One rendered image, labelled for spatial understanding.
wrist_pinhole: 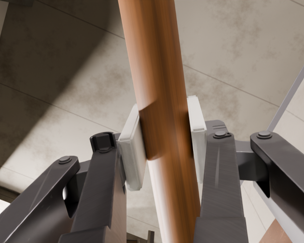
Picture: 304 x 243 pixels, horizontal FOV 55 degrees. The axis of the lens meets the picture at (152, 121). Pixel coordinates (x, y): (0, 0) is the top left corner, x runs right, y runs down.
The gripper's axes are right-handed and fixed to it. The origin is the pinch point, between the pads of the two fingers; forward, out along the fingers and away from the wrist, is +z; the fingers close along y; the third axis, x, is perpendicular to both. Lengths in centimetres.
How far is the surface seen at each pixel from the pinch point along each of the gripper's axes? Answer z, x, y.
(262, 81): 367, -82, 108
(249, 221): 293, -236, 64
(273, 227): 165, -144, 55
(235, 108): 366, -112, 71
